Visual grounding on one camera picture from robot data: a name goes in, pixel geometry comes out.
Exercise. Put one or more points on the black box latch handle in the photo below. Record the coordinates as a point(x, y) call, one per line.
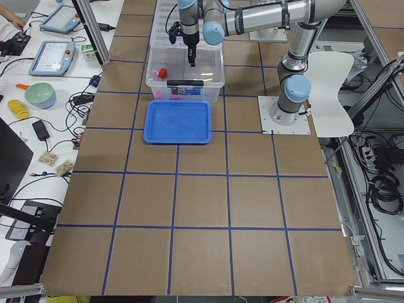
point(178, 83)

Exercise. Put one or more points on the teach pendant tablet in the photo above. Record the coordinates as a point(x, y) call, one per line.
point(53, 58)
point(63, 20)

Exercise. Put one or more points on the clear plastic storage box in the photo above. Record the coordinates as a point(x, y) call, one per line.
point(209, 68)

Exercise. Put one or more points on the green white carton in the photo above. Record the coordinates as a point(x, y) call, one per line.
point(88, 53)

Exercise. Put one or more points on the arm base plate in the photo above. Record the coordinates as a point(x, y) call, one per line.
point(275, 121)

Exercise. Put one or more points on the yellow toy slices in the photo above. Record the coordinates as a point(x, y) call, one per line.
point(18, 109)

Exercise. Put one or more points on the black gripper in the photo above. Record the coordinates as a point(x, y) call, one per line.
point(190, 40)

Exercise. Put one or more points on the green bowl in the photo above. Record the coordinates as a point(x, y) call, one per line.
point(41, 95)

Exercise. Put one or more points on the white chair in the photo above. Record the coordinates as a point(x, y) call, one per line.
point(327, 71)

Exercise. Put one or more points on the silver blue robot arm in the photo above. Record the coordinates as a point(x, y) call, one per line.
point(212, 21)

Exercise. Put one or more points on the blue plastic tray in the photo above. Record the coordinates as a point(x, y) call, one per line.
point(178, 122)

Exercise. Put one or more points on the aluminium frame post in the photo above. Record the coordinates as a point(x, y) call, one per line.
point(91, 27)

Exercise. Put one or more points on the clear plastic box lid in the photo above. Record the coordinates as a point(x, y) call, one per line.
point(164, 18)

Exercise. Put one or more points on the red block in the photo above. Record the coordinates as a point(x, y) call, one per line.
point(158, 94)
point(162, 73)

